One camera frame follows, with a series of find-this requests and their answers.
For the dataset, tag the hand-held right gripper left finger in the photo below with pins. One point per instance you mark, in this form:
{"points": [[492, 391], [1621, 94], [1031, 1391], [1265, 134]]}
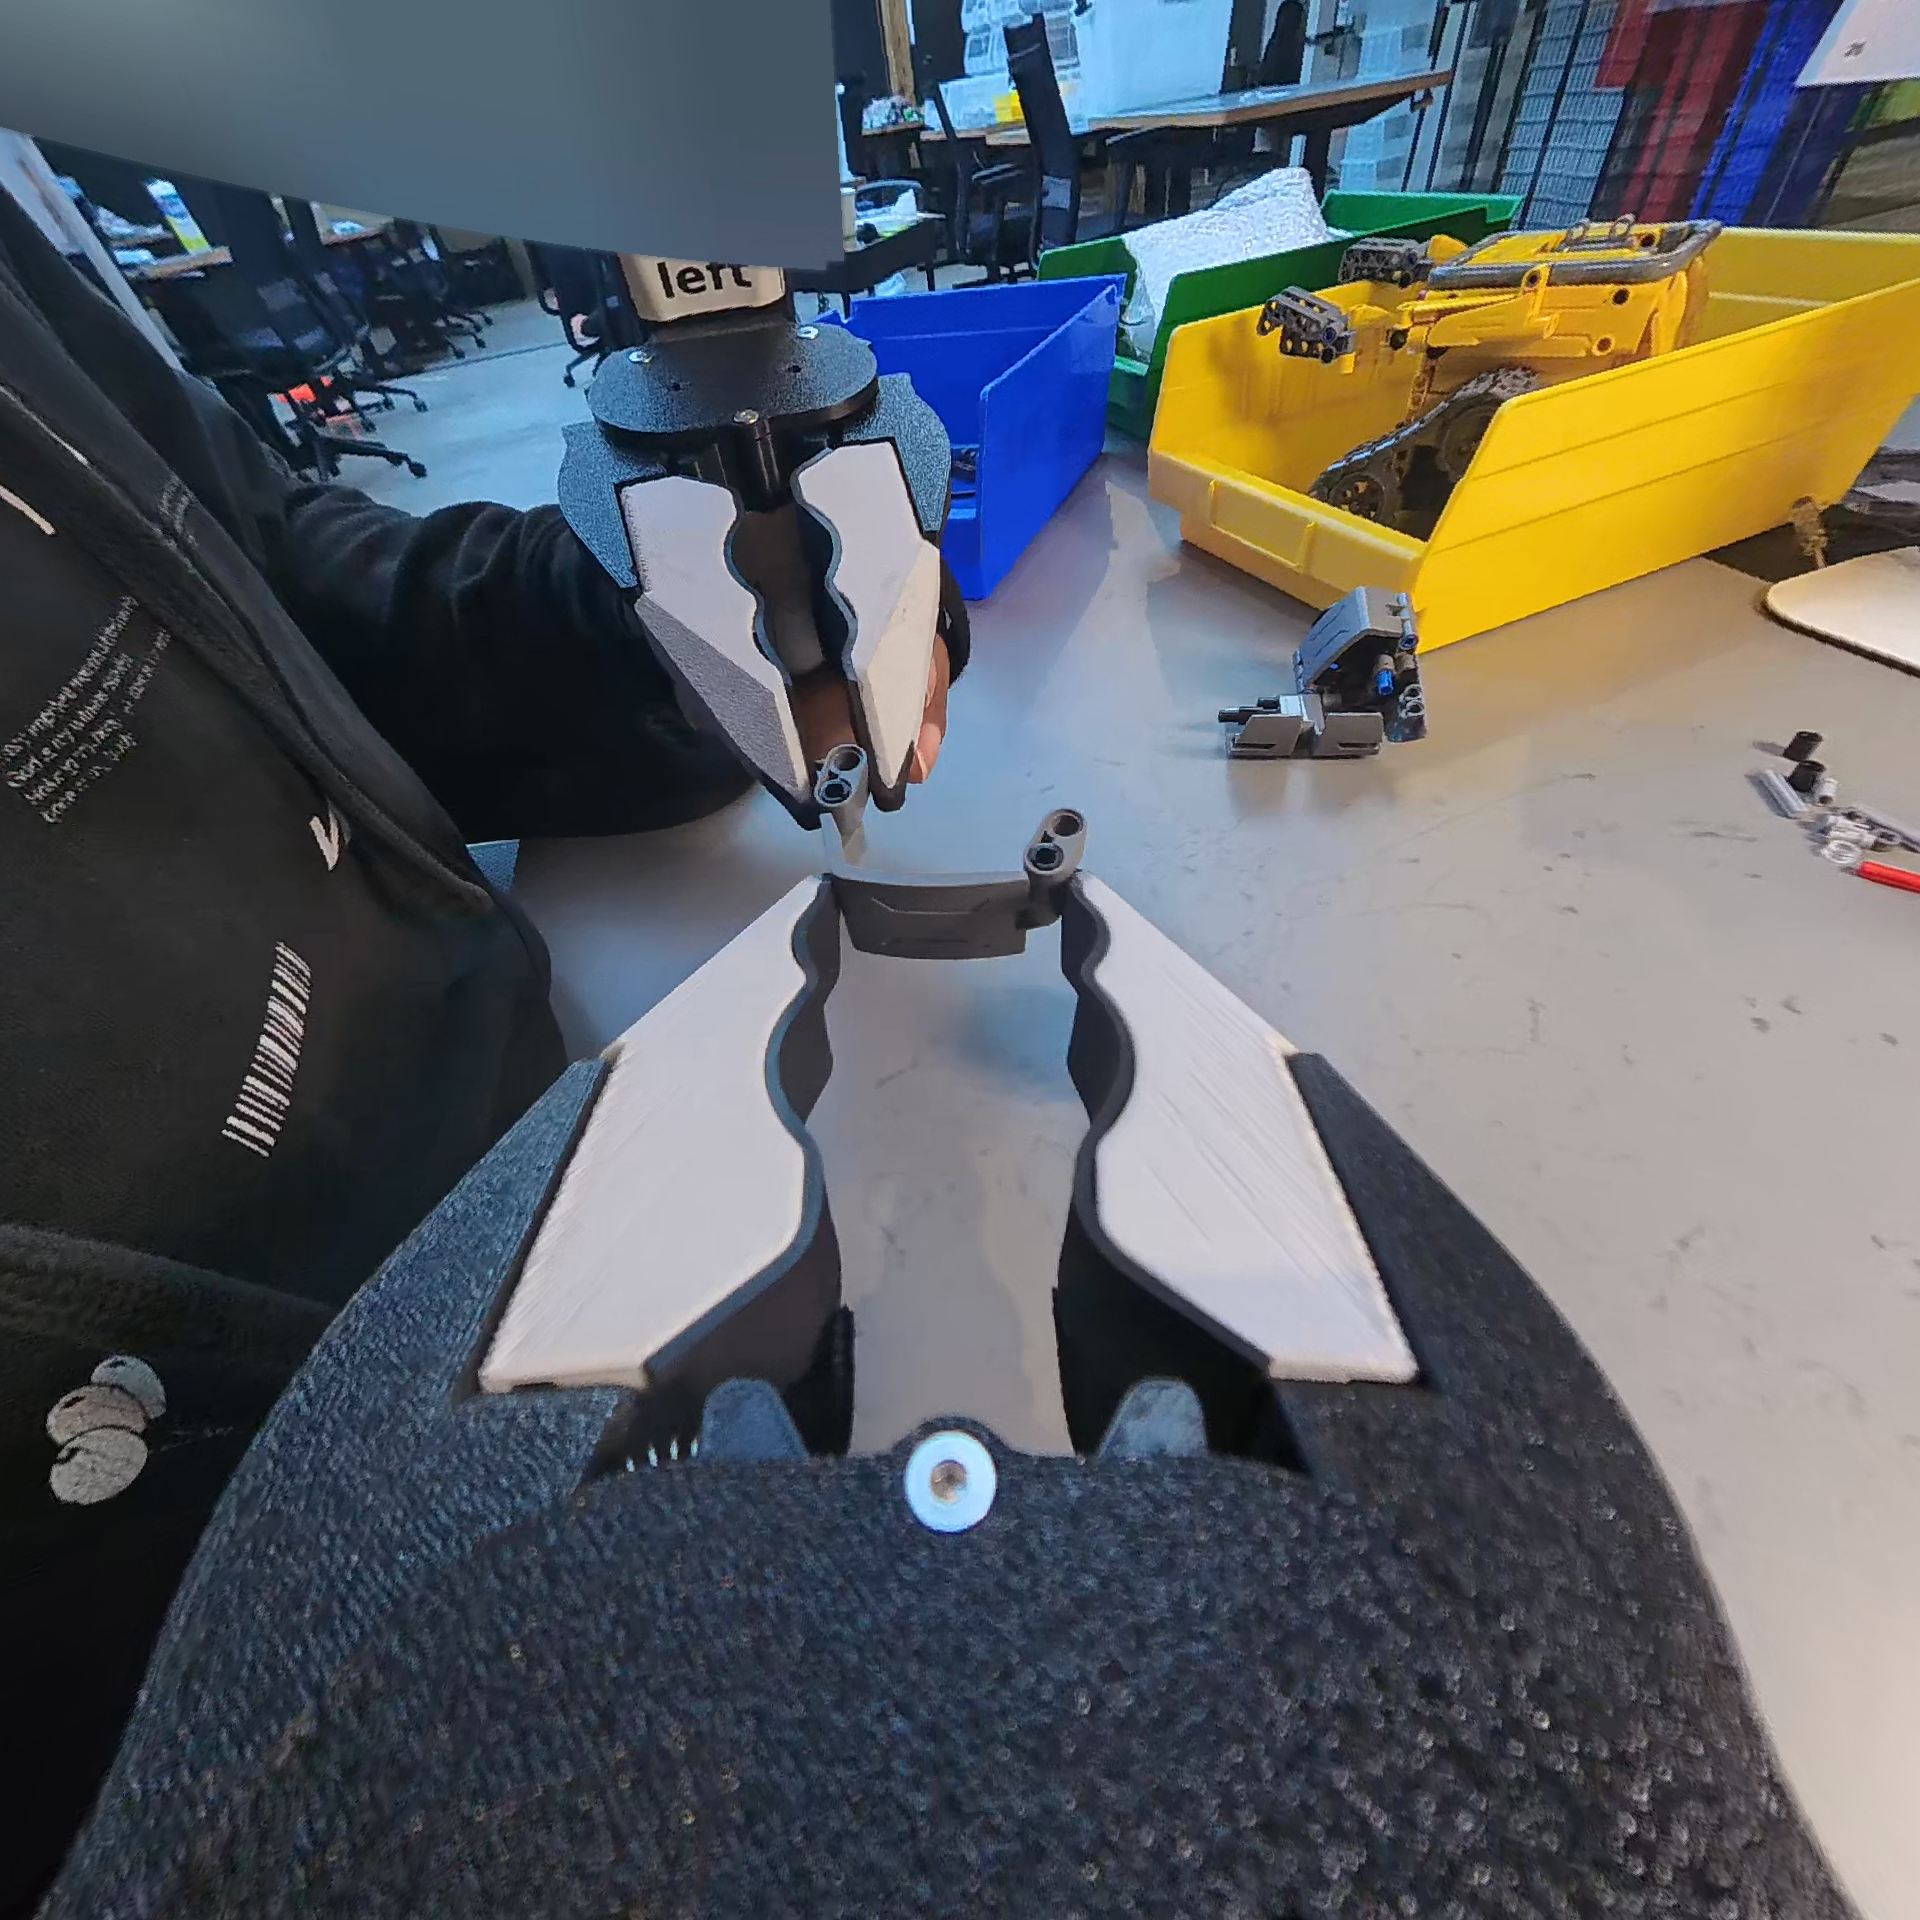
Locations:
{"points": [[661, 1202]]}

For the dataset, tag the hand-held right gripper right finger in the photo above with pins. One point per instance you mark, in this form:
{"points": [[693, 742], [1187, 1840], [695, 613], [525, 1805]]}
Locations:
{"points": [[1230, 1202]]}

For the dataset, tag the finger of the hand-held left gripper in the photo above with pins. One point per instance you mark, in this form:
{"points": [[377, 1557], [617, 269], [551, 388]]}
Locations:
{"points": [[691, 600], [893, 600]]}

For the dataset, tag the grey brick connector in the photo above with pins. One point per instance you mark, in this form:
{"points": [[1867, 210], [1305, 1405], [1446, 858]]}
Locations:
{"points": [[1055, 848], [839, 774]]}

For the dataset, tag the grey black wheel assembly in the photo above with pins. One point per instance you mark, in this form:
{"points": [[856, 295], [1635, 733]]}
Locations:
{"points": [[937, 915]]}

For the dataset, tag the grey brick block assembly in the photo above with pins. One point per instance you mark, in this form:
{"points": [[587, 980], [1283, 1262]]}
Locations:
{"points": [[1336, 676]]}

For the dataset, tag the grey desk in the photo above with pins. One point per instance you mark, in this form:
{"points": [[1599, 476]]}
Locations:
{"points": [[1500, 1051]]}

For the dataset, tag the person's left hand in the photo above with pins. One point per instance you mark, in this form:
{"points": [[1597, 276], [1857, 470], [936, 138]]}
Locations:
{"points": [[933, 714]]}

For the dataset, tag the blue plastic bin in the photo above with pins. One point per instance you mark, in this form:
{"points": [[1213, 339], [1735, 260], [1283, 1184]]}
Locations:
{"points": [[1036, 422]]}

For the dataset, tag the black office chair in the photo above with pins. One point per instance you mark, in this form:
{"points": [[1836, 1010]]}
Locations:
{"points": [[1043, 149], [323, 346]]}

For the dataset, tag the green crate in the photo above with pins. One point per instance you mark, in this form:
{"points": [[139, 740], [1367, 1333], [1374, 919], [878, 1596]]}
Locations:
{"points": [[1244, 301]]}

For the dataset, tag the bubble wrap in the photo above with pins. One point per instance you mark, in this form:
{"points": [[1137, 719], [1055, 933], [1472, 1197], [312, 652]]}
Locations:
{"points": [[1224, 242]]}

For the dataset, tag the white storage box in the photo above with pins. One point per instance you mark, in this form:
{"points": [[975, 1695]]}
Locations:
{"points": [[1156, 54]]}

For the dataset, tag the person's black printed sweatshirt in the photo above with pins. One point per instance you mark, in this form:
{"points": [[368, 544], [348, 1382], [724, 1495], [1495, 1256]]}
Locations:
{"points": [[182, 902]]}

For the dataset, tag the wooden office table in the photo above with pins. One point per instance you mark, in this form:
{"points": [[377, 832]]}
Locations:
{"points": [[1276, 100]]}

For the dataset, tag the yellow tracked brick model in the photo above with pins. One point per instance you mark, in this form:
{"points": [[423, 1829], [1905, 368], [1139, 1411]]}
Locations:
{"points": [[1516, 317]]}

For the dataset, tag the pile of small brick pins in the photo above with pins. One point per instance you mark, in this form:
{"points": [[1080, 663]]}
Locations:
{"points": [[1830, 819]]}

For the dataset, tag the yellow plastic bin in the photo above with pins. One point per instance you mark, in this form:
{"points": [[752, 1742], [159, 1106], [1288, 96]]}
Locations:
{"points": [[1651, 495]]}

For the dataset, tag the round wooden booklet stand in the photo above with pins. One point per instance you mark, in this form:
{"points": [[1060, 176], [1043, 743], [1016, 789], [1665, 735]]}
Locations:
{"points": [[1862, 610]]}

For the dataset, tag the red and blue crates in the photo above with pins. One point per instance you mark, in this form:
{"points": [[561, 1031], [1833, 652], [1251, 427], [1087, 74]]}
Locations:
{"points": [[1695, 107]]}

